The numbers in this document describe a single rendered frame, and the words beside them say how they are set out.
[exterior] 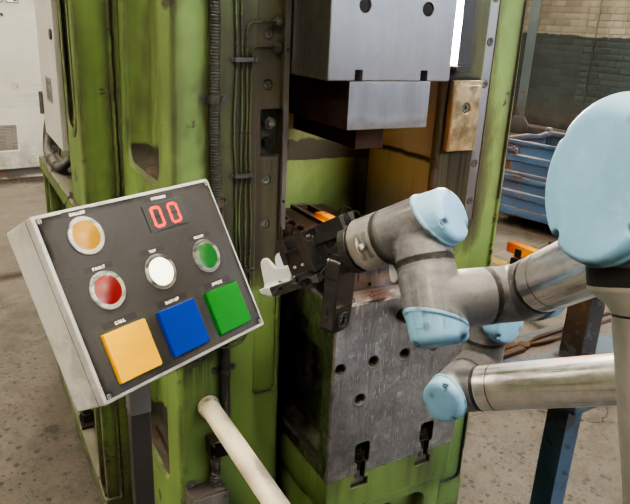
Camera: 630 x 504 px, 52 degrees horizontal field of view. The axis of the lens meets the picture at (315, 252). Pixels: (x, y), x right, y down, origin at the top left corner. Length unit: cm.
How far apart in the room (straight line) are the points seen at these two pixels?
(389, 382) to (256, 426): 36
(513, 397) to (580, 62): 910
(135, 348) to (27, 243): 21
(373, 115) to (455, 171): 42
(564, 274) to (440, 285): 14
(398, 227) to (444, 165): 86
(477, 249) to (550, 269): 107
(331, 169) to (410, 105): 55
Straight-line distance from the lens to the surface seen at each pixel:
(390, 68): 134
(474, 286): 81
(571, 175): 49
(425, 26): 139
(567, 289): 77
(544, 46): 1039
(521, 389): 106
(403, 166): 174
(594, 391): 103
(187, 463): 163
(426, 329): 79
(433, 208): 79
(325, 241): 91
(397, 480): 172
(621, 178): 45
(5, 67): 638
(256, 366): 156
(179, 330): 103
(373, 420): 155
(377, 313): 141
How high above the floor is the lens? 147
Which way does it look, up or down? 19 degrees down
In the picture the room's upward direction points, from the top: 3 degrees clockwise
